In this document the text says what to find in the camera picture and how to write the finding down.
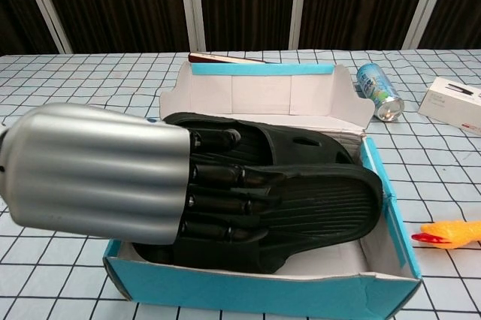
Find small white stapler box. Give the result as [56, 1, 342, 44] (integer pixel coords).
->
[416, 76, 481, 134]

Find yellow rubber chicken toy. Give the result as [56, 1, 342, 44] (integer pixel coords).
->
[411, 219, 481, 250]

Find light blue shoe box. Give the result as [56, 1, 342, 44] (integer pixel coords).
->
[103, 59, 424, 317]

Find black rubber slipper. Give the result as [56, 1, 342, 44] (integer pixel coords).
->
[131, 164, 384, 275]
[163, 111, 362, 168]

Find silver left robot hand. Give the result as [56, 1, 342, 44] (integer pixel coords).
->
[0, 101, 286, 248]

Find grid-patterned tablecloth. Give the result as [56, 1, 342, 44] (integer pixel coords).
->
[0, 48, 481, 320]

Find white metal frame post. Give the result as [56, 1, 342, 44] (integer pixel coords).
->
[17, 0, 73, 54]
[404, 0, 455, 50]
[177, 0, 207, 53]
[288, 0, 310, 50]

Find dark red folding fan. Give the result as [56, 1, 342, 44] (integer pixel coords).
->
[187, 51, 271, 67]

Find blue drink can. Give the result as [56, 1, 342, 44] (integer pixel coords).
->
[355, 62, 405, 122]

